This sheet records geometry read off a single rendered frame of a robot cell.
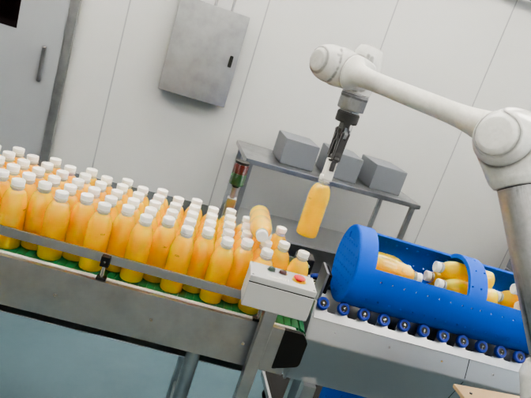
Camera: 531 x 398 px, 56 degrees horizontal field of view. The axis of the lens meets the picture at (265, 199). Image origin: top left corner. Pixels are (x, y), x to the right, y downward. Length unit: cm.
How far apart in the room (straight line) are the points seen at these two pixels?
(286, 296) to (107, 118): 362
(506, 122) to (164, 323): 112
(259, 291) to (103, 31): 364
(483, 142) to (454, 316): 84
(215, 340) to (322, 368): 44
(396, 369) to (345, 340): 22
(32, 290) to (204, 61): 318
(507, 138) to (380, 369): 104
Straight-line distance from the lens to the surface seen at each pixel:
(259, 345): 158
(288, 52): 484
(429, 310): 182
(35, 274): 168
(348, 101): 163
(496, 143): 116
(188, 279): 160
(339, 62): 148
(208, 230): 160
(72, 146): 495
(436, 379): 199
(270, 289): 146
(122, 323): 168
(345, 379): 195
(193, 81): 454
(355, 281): 170
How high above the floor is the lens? 168
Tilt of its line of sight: 15 degrees down
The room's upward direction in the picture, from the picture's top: 18 degrees clockwise
